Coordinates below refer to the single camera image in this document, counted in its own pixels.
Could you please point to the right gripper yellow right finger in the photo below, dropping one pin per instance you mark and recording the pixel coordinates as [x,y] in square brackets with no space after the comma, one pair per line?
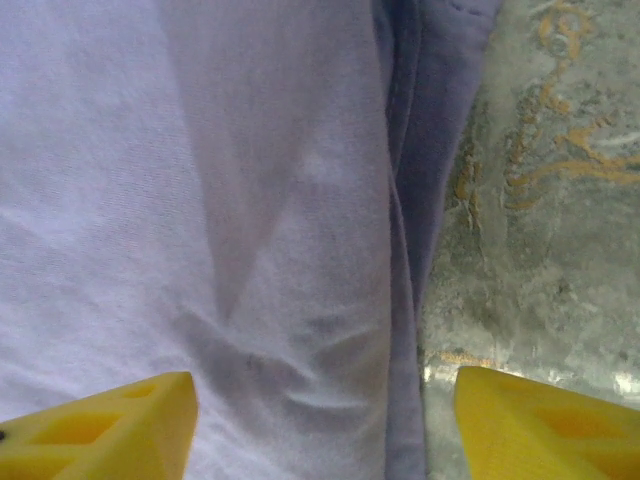
[550,435]

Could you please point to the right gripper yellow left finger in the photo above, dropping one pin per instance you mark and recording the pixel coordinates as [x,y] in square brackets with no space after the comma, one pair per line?
[90,440]

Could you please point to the purple t-shirt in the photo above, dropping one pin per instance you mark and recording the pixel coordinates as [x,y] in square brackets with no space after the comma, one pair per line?
[200,175]

